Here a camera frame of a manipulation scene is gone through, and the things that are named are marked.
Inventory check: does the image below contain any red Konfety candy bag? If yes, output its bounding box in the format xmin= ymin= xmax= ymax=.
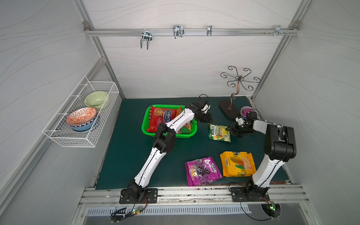
xmin=145 ymin=106 xmax=179 ymax=133

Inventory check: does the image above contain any white wire wall basket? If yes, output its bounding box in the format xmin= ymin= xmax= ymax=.
xmin=43 ymin=77 xmax=119 ymax=148

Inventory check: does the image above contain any green Fox's candy bag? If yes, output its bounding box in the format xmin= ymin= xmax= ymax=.
xmin=208 ymin=124 xmax=231 ymax=142

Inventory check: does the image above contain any left cable bundle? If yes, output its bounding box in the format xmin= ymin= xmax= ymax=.
xmin=110 ymin=193 xmax=149 ymax=223

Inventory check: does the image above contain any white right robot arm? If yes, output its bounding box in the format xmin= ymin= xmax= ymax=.
xmin=226 ymin=111 xmax=297 ymax=194

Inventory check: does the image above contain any black mounting plate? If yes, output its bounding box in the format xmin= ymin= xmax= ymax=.
xmin=229 ymin=185 xmax=270 ymax=202
xmin=119 ymin=188 xmax=158 ymax=204

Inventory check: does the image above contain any orange patterned bowl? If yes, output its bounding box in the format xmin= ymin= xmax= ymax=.
xmin=66 ymin=107 xmax=97 ymax=126

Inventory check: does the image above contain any blue bowl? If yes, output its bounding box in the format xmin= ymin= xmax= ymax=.
xmin=68 ymin=120 xmax=95 ymax=132

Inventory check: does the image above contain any green plastic basket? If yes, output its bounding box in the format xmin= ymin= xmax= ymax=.
xmin=142 ymin=104 xmax=198 ymax=138

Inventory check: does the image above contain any aluminium wall rail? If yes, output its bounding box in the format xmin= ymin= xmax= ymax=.
xmin=84 ymin=26 xmax=300 ymax=37

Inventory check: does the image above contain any black metal jewelry stand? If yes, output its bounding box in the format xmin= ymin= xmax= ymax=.
xmin=219 ymin=66 xmax=261 ymax=119

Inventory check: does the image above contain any right metal peg hook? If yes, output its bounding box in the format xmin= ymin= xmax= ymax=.
xmin=264 ymin=26 xmax=290 ymax=37

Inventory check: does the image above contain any light green bowl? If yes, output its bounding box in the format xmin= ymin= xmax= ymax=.
xmin=84 ymin=91 xmax=108 ymax=112

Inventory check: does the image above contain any white vented strip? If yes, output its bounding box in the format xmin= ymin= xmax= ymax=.
xmin=86 ymin=204 xmax=252 ymax=217

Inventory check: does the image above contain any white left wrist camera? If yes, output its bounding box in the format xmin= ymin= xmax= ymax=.
xmin=202 ymin=104 xmax=211 ymax=114

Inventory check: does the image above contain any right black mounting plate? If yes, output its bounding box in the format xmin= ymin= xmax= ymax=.
xmin=229 ymin=185 xmax=270 ymax=202

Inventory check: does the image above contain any right black cable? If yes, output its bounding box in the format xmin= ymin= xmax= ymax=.
xmin=238 ymin=201 xmax=273 ymax=223

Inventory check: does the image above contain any round black floor port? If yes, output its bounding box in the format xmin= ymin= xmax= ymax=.
xmin=261 ymin=203 xmax=281 ymax=218

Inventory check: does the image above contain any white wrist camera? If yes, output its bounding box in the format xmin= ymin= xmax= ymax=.
xmin=202 ymin=104 xmax=211 ymax=114
xmin=235 ymin=116 xmax=246 ymax=126

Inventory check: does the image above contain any orange Fox's candy bag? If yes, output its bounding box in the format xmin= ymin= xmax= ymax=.
xmin=176 ymin=107 xmax=191 ymax=134

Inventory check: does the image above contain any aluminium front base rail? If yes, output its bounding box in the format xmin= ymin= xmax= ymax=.
xmin=78 ymin=184 xmax=310 ymax=207

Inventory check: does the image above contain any small metal hook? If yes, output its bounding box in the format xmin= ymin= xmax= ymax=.
xmin=207 ymin=25 xmax=212 ymax=37

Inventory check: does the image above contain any yellow corn candy bag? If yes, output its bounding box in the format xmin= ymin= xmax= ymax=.
xmin=220 ymin=151 xmax=257 ymax=177

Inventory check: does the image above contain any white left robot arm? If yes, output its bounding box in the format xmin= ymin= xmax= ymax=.
xmin=127 ymin=96 xmax=212 ymax=198

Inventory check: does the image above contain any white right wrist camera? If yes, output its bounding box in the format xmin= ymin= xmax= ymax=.
xmin=235 ymin=116 xmax=246 ymax=126

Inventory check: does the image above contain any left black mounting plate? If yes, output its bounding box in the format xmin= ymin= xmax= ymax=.
xmin=119 ymin=188 xmax=158 ymax=204

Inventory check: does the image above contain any looped metal hook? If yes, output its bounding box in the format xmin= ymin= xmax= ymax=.
xmin=172 ymin=25 xmax=185 ymax=39

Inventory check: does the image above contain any grey bowl purple inside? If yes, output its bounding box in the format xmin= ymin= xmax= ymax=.
xmin=241 ymin=106 xmax=253 ymax=117

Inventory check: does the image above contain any double prong metal hook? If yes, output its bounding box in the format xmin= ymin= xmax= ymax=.
xmin=140 ymin=31 xmax=152 ymax=50

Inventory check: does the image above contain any purple grape candy bag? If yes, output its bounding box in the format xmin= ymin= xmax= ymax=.
xmin=185 ymin=157 xmax=223 ymax=187

